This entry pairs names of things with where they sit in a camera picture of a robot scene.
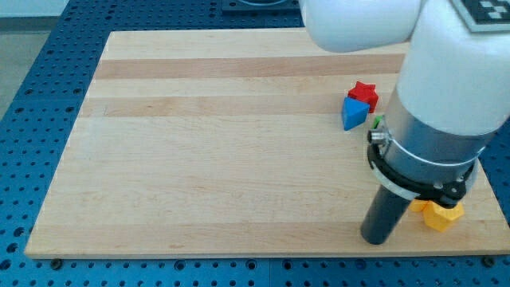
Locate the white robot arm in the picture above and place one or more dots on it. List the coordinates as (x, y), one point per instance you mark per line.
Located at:
(450, 98)

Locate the wooden board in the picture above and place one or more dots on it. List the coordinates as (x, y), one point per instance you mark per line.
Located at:
(229, 144)

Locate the blue triangle block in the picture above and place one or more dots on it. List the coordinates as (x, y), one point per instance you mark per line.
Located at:
(354, 112)

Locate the red star block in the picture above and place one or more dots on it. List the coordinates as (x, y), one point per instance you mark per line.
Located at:
(365, 93)

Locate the green block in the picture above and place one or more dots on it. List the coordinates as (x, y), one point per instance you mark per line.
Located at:
(377, 120)

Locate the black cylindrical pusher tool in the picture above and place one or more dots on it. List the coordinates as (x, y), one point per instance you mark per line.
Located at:
(384, 214)

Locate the yellow block behind tool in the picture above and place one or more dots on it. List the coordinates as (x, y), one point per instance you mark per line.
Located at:
(418, 205)

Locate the yellow pentagon block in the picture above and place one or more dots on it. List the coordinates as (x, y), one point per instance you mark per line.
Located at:
(441, 219)

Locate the fiducial marker tag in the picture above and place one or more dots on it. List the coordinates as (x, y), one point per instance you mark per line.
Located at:
(484, 16)

